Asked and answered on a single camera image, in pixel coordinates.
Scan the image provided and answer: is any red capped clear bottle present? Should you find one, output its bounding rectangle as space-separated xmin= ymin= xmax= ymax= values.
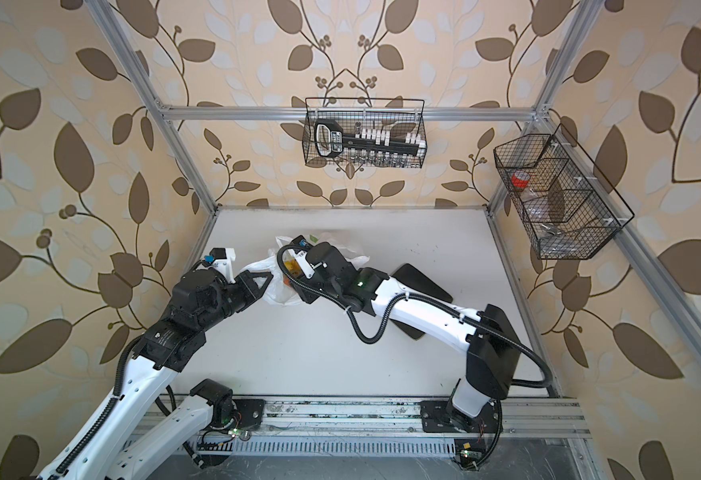
xmin=510 ymin=170 xmax=539 ymax=202

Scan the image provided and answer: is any black square plate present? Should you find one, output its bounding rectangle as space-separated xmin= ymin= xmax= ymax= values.
xmin=390 ymin=263 xmax=453 ymax=341

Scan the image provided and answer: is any yellow fake fruit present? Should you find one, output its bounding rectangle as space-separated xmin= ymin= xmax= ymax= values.
xmin=284 ymin=253 xmax=302 ymax=278

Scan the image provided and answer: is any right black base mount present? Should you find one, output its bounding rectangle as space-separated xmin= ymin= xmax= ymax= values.
xmin=419 ymin=400 xmax=501 ymax=435

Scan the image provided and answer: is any black wire basket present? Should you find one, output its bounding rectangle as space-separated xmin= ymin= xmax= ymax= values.
xmin=493 ymin=124 xmax=634 ymax=260
xmin=302 ymin=96 xmax=428 ymax=169

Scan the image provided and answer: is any black socket tool set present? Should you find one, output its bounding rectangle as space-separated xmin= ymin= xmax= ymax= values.
xmin=312 ymin=120 xmax=427 ymax=158

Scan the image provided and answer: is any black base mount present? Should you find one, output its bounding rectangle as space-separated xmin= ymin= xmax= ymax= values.
xmin=202 ymin=397 xmax=266 ymax=432
xmin=419 ymin=400 xmax=501 ymax=435

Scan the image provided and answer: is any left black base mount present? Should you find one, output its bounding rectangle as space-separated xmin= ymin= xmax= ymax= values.
xmin=202 ymin=397 xmax=266 ymax=432

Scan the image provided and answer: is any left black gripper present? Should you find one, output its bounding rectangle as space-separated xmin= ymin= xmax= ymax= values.
xmin=194 ymin=267 xmax=272 ymax=335

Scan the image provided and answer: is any right black wire basket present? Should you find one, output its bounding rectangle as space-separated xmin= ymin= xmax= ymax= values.
xmin=493 ymin=124 xmax=634 ymax=260

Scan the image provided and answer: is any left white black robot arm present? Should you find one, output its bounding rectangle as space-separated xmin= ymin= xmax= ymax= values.
xmin=39 ymin=248 xmax=274 ymax=479

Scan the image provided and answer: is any white plastic bag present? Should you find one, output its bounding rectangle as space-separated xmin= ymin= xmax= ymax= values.
xmin=240 ymin=232 xmax=369 ymax=307

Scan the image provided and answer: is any aluminium rail frame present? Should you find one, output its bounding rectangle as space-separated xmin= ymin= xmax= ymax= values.
xmin=94 ymin=394 xmax=591 ymax=439

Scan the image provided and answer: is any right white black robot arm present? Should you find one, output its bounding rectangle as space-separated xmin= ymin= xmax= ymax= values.
xmin=276 ymin=238 xmax=553 ymax=432

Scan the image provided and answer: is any back black wire basket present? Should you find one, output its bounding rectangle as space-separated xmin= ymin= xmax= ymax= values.
xmin=302 ymin=96 xmax=428 ymax=169

